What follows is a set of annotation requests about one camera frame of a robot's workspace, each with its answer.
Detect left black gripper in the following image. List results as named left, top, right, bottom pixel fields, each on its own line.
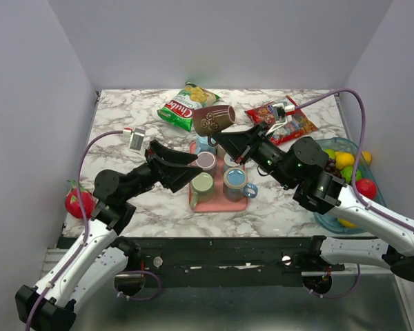
left=122, top=139, right=203, bottom=201

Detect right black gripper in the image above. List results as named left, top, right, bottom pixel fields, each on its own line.
left=213, top=121, right=297, bottom=189

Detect grey mug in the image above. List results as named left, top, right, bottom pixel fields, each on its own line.
left=222, top=153, right=244, bottom=174

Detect green mug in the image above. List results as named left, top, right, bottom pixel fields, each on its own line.
left=190, top=172, right=215, bottom=210

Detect brown mug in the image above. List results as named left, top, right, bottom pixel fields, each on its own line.
left=193, top=105, right=236, bottom=137

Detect blue glazed mug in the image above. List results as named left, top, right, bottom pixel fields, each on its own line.
left=223, top=168, right=258, bottom=202

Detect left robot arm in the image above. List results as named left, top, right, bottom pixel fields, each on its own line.
left=15, top=140, right=201, bottom=330

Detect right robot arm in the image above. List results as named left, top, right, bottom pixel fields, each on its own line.
left=213, top=123, right=414, bottom=282

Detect purple mug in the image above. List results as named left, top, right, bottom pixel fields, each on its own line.
left=195, top=151, right=217, bottom=177

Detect light blue mug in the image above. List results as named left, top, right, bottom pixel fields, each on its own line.
left=195, top=135, right=217, bottom=154

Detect pink tray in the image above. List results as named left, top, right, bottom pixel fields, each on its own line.
left=188, top=157, right=249, bottom=213

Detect green chips bag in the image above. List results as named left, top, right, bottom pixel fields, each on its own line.
left=157, top=82, right=220, bottom=132

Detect red snack bag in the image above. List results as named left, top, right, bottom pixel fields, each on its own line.
left=245, top=95, right=318, bottom=146

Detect green pear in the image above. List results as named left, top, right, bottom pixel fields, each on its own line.
left=324, top=149, right=336, bottom=159

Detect purple grapes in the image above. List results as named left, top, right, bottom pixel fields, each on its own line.
left=324, top=158, right=342, bottom=178

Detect blue plastic fruit basket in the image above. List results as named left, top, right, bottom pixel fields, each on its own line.
left=312, top=137, right=389, bottom=235

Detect yellow lemon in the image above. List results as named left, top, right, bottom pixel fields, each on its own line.
left=335, top=152, right=355, bottom=170

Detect red dragon fruit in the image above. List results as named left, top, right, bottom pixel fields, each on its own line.
left=65, top=180, right=95, bottom=219

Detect yellow fruit outside basket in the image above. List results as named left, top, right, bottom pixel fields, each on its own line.
left=362, top=150, right=372, bottom=165

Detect red apple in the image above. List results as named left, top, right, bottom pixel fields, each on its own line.
left=355, top=178, right=377, bottom=200

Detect yellow banana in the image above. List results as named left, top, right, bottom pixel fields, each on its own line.
left=337, top=218, right=356, bottom=228

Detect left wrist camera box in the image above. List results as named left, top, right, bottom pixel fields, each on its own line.
left=122, top=128, right=146, bottom=152

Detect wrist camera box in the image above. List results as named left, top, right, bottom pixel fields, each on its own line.
left=266, top=101, right=295, bottom=137
left=122, top=128, right=146, bottom=152

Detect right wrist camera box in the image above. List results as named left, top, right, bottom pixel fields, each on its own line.
left=266, top=101, right=295, bottom=137

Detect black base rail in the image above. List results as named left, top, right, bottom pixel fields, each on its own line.
left=57, top=234, right=353, bottom=289

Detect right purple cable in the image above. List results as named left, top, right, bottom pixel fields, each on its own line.
left=293, top=88, right=414, bottom=239

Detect purple cable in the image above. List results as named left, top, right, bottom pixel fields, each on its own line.
left=293, top=88, right=414, bottom=239
left=24, top=129, right=132, bottom=331

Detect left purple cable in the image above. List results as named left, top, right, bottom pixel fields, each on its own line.
left=24, top=129, right=132, bottom=331

